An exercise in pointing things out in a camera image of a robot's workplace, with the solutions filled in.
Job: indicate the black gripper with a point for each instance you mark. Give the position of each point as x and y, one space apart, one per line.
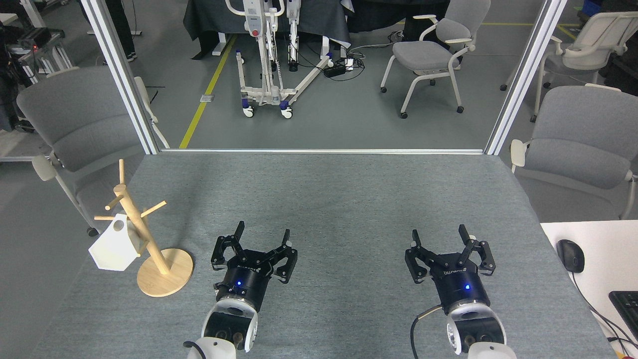
461 286
244 281

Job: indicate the white hexagonal cup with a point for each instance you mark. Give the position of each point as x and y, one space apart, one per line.
112 249

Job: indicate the wooden cup rack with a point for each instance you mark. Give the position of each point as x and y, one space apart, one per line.
164 279

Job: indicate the metal equipment rack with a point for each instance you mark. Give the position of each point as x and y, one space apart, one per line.
35 55

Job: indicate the black computer mouse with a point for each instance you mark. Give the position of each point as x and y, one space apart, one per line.
570 255

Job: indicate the white desk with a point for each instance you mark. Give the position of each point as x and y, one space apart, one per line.
608 249

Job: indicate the white wheeled stand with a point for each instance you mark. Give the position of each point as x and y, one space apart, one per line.
266 92

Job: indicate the black keyboard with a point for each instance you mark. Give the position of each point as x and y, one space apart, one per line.
627 309

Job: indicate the black power strip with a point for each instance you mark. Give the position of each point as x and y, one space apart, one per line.
335 70

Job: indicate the table with dark cloth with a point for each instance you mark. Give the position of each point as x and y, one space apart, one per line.
214 20

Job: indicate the person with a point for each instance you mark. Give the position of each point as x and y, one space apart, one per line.
122 25

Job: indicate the silver table edge rail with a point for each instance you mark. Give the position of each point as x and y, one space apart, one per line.
324 151

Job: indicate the grey chair with cream frame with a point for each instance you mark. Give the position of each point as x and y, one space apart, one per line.
593 45
583 144
79 119
428 52

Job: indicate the silver frame post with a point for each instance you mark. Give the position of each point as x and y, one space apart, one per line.
122 75
523 75

